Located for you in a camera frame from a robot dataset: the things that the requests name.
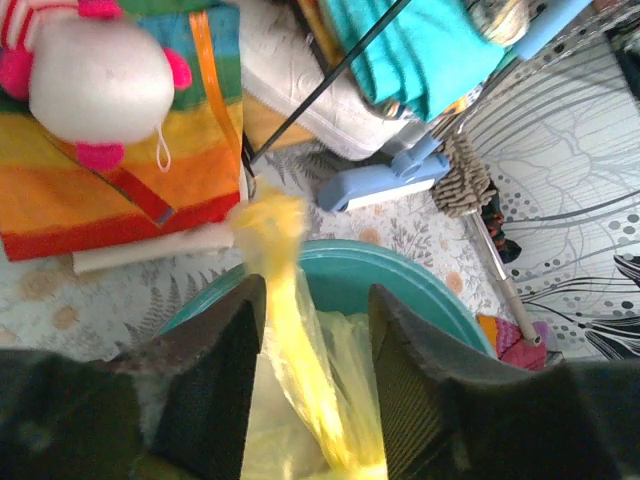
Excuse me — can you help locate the purple red sock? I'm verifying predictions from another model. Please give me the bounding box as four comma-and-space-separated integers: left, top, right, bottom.
476, 314, 549, 371

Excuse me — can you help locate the floral patterned floor mat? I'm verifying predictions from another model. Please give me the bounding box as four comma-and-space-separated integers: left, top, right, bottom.
0, 142, 516, 351

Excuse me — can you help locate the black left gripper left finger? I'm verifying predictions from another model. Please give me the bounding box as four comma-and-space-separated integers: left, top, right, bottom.
1, 275, 266, 479

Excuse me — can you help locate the rainbow striped bag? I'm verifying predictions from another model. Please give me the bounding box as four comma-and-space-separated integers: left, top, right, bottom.
1, 1, 243, 261

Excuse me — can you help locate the yellow trash bag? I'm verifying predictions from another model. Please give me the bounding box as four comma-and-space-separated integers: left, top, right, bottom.
230, 186, 388, 479

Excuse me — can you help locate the beige chenille mop head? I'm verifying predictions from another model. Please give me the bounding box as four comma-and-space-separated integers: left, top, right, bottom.
431, 133, 497, 218

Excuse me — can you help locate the blue lint roller mop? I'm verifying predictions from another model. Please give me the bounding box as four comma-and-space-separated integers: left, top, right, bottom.
318, 0, 596, 214

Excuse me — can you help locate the teal folded cloth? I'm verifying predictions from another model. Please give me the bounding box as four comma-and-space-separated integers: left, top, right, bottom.
351, 0, 529, 122

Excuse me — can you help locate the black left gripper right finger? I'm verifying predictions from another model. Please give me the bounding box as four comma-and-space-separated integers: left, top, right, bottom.
369, 285, 639, 479

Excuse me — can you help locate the pink plush pig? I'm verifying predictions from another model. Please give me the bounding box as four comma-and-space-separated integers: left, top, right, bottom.
1, 1, 192, 171

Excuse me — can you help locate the teal plastic trash bin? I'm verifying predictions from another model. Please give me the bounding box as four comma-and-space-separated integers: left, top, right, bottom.
157, 238, 497, 359

